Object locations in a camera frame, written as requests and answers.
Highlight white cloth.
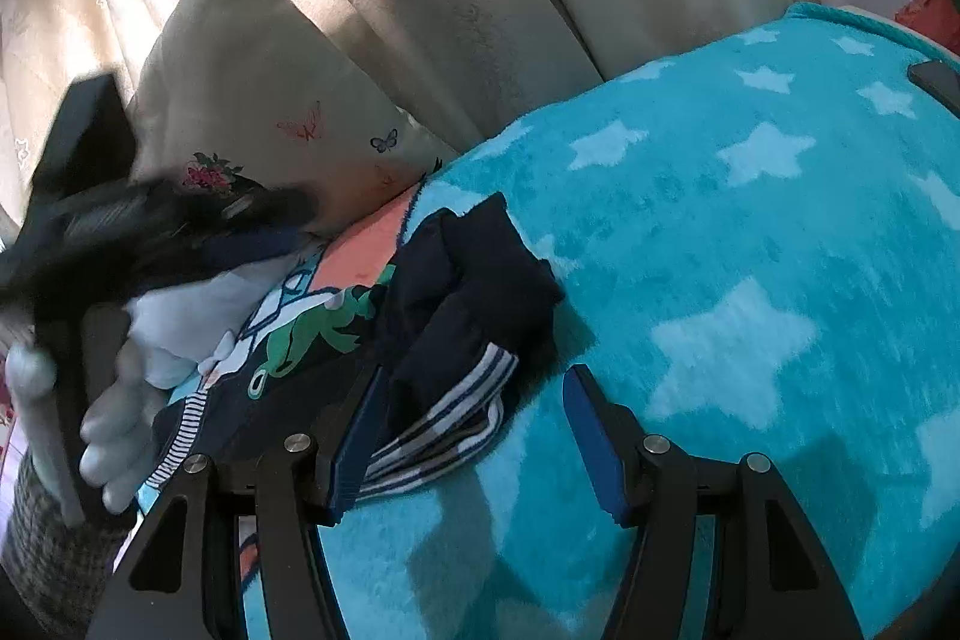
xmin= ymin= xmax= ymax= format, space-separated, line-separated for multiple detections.
xmin=122 ymin=239 xmax=327 ymax=390

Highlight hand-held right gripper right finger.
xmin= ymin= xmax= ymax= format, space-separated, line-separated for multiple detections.
xmin=561 ymin=364 xmax=867 ymax=640

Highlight person's left hand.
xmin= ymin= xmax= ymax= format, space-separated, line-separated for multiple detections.
xmin=79 ymin=340 xmax=164 ymax=515

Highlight red cloth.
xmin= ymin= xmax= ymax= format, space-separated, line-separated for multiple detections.
xmin=891 ymin=0 xmax=950 ymax=40

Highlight cream butterfly pillow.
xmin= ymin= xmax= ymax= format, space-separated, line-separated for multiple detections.
xmin=126 ymin=0 xmax=445 ymax=236

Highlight navy white-striped pants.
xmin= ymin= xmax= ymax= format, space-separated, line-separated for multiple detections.
xmin=358 ymin=192 xmax=569 ymax=500

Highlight grey woven basket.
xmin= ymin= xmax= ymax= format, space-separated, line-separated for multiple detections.
xmin=0 ymin=449 xmax=140 ymax=622

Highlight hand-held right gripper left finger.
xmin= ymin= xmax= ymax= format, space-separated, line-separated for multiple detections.
xmin=86 ymin=366 xmax=389 ymax=640

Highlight turquoise star blanket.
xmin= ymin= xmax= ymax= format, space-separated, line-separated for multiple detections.
xmin=238 ymin=0 xmax=960 ymax=640

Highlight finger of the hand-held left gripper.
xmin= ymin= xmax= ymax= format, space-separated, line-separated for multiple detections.
xmin=214 ymin=179 xmax=320 ymax=240

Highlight dark flat device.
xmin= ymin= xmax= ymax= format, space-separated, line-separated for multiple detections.
xmin=906 ymin=56 xmax=960 ymax=120

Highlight frog print garment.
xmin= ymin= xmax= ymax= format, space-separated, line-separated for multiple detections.
xmin=139 ymin=261 xmax=402 ymax=506

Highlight orange printed sheet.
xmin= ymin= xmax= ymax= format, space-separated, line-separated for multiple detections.
xmin=311 ymin=190 xmax=421 ymax=300

